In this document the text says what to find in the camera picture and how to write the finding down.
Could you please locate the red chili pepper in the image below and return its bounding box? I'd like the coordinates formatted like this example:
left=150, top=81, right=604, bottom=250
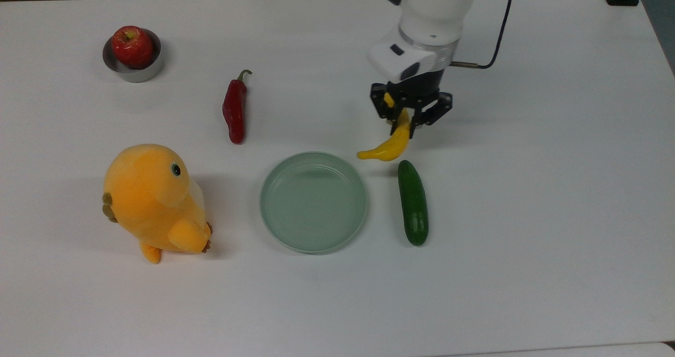
left=222, top=70, right=253, bottom=145

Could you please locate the green cucumber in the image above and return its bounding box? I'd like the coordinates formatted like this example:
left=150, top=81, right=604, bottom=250
left=398, top=160, right=429, bottom=247

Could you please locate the small metal bowl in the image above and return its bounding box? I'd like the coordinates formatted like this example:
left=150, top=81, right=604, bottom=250
left=102, top=28, right=163, bottom=83

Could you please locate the red apple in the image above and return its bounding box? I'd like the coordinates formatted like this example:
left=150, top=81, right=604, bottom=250
left=111, top=26, right=155, bottom=70

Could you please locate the yellow banana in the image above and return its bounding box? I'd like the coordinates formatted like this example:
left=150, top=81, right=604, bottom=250
left=357, top=92, right=411, bottom=162

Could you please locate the orange plush dinosaur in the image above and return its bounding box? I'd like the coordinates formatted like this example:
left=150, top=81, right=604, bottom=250
left=102, top=144, right=213, bottom=265

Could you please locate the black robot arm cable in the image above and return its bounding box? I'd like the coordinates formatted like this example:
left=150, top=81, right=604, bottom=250
left=450, top=0, right=514, bottom=70

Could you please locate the pale green plastic plate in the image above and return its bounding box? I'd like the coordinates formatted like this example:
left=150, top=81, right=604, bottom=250
left=259, top=151, right=368, bottom=254

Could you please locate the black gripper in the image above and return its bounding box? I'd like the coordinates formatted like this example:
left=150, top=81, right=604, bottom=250
left=370, top=67, right=454, bottom=139

